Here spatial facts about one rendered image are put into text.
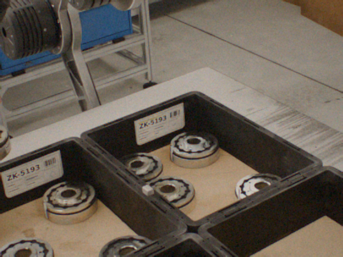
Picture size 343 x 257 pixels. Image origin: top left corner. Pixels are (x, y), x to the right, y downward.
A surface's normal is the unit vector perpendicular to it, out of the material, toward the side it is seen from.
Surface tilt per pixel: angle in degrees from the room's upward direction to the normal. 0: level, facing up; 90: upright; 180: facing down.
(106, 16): 90
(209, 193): 0
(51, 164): 90
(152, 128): 90
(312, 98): 0
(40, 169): 90
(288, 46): 0
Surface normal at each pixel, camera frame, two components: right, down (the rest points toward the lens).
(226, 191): -0.07, -0.86
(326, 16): -0.91, 0.29
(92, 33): 0.57, 0.37
